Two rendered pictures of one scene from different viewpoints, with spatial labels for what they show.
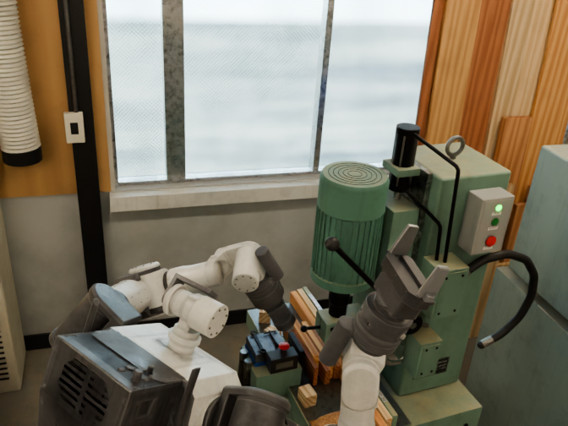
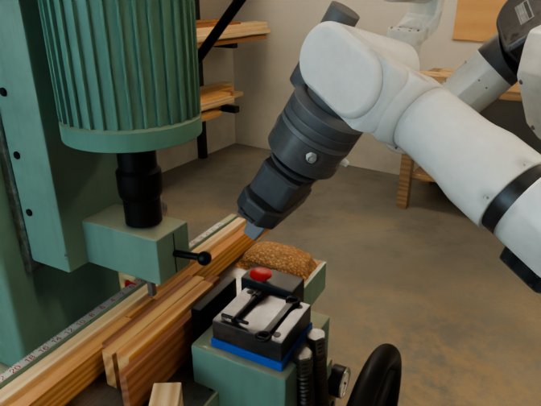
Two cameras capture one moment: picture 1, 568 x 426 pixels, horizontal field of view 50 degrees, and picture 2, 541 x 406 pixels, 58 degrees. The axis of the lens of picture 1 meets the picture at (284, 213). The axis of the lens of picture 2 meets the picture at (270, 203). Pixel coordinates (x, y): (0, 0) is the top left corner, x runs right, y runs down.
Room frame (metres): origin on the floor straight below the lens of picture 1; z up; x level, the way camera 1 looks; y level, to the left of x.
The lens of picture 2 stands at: (1.65, 0.43, 1.37)
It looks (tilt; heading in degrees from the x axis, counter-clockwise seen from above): 24 degrees down; 231
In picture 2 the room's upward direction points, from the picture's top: straight up
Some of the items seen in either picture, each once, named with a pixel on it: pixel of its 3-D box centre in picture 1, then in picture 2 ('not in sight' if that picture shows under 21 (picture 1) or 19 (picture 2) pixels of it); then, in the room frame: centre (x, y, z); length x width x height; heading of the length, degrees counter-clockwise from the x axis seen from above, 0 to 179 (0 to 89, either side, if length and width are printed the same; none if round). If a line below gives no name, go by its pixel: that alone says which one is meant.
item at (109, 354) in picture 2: (315, 348); (160, 325); (1.41, -0.12, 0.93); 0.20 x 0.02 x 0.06; 23
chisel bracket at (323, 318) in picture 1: (341, 324); (138, 246); (1.40, -0.19, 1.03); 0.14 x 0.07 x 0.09; 113
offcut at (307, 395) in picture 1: (307, 395); not in sight; (1.22, -0.10, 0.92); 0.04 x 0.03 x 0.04; 29
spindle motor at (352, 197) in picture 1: (347, 227); (120, 8); (1.39, -0.17, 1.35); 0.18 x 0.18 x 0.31
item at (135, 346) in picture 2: (303, 345); (171, 335); (1.41, -0.08, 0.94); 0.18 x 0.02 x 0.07; 23
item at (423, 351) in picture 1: (419, 350); not in sight; (1.32, -0.40, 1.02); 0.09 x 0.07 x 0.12; 23
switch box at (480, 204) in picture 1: (485, 221); not in sight; (1.39, -0.52, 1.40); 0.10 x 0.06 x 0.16; 113
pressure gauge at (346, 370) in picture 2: not in sight; (336, 383); (1.07, -0.08, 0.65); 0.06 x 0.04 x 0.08; 23
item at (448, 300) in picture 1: (441, 286); not in sight; (1.34, -0.43, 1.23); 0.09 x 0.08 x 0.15; 113
